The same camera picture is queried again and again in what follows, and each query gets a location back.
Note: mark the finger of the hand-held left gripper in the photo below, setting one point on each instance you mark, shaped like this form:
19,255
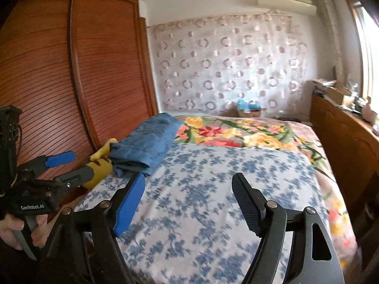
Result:
59,159
77,176

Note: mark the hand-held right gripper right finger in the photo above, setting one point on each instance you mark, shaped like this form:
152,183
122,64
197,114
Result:
248,204

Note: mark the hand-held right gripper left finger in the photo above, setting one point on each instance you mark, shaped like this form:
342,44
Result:
130,204

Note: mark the dark blue denim pants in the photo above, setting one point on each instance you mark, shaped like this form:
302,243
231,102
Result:
148,139

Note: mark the person's left hand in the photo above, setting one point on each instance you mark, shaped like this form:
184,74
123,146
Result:
40,230

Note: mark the yellow plush toy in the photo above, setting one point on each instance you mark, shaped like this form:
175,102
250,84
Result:
99,168

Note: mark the blue floral bed sheet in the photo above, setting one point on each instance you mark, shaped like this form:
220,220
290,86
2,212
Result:
207,198

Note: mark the colourful flower blanket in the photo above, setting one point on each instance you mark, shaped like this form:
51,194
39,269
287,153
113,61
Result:
251,133

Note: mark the small box with blue packets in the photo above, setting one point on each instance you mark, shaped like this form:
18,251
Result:
250,113

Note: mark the brown wooden wardrobe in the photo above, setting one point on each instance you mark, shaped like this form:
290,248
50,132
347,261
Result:
103,65

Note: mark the brown wooden cabinet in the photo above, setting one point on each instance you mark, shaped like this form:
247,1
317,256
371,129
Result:
340,142

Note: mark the stack of papers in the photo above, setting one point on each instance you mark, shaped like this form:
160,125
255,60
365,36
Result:
321,85

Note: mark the open cardboard box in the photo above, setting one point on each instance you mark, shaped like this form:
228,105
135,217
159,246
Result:
340,96

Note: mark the pale window curtain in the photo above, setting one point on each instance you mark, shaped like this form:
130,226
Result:
334,35

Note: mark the window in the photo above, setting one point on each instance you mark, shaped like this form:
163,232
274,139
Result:
370,50

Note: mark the circle patterned wall cloth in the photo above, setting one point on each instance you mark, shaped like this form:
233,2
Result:
231,65

